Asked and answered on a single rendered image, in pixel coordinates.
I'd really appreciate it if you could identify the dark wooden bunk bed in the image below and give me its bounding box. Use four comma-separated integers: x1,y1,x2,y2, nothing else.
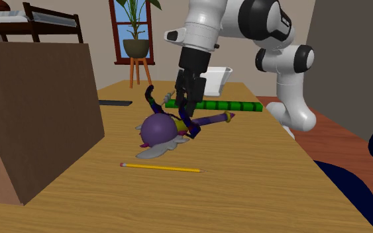
0,1,85,44

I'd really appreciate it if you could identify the red-framed window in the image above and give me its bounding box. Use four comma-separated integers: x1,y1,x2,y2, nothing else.
108,0,156,66

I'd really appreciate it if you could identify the dark blue chair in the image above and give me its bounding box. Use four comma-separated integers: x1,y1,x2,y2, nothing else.
313,115,373,233

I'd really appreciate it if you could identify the potted plant on wooden stool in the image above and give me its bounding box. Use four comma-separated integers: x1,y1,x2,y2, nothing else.
115,0,163,90

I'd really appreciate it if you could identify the brown cardboard box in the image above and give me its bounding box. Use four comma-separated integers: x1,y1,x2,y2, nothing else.
0,40,106,207

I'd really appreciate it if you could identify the white square container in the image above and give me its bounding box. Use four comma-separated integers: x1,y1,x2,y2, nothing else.
200,66,233,98

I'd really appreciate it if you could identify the black flat slab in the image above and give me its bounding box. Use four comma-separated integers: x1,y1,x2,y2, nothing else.
97,99,133,107

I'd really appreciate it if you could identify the yellow pencil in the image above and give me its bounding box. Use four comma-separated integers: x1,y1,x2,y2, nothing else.
119,162,207,173

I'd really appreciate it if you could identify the small grey-tipped wooden tool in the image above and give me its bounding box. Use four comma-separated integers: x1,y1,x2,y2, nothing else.
160,91,177,107

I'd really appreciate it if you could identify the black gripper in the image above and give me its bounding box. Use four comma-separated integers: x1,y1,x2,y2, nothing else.
174,46,213,118

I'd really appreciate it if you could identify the green segmented rod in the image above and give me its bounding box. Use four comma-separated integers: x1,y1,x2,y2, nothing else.
164,98,264,113

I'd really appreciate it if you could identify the purple-headed doll figure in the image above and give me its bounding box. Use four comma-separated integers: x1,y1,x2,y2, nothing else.
135,84,237,160

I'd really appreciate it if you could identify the wooden desk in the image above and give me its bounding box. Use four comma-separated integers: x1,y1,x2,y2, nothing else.
0,79,373,233

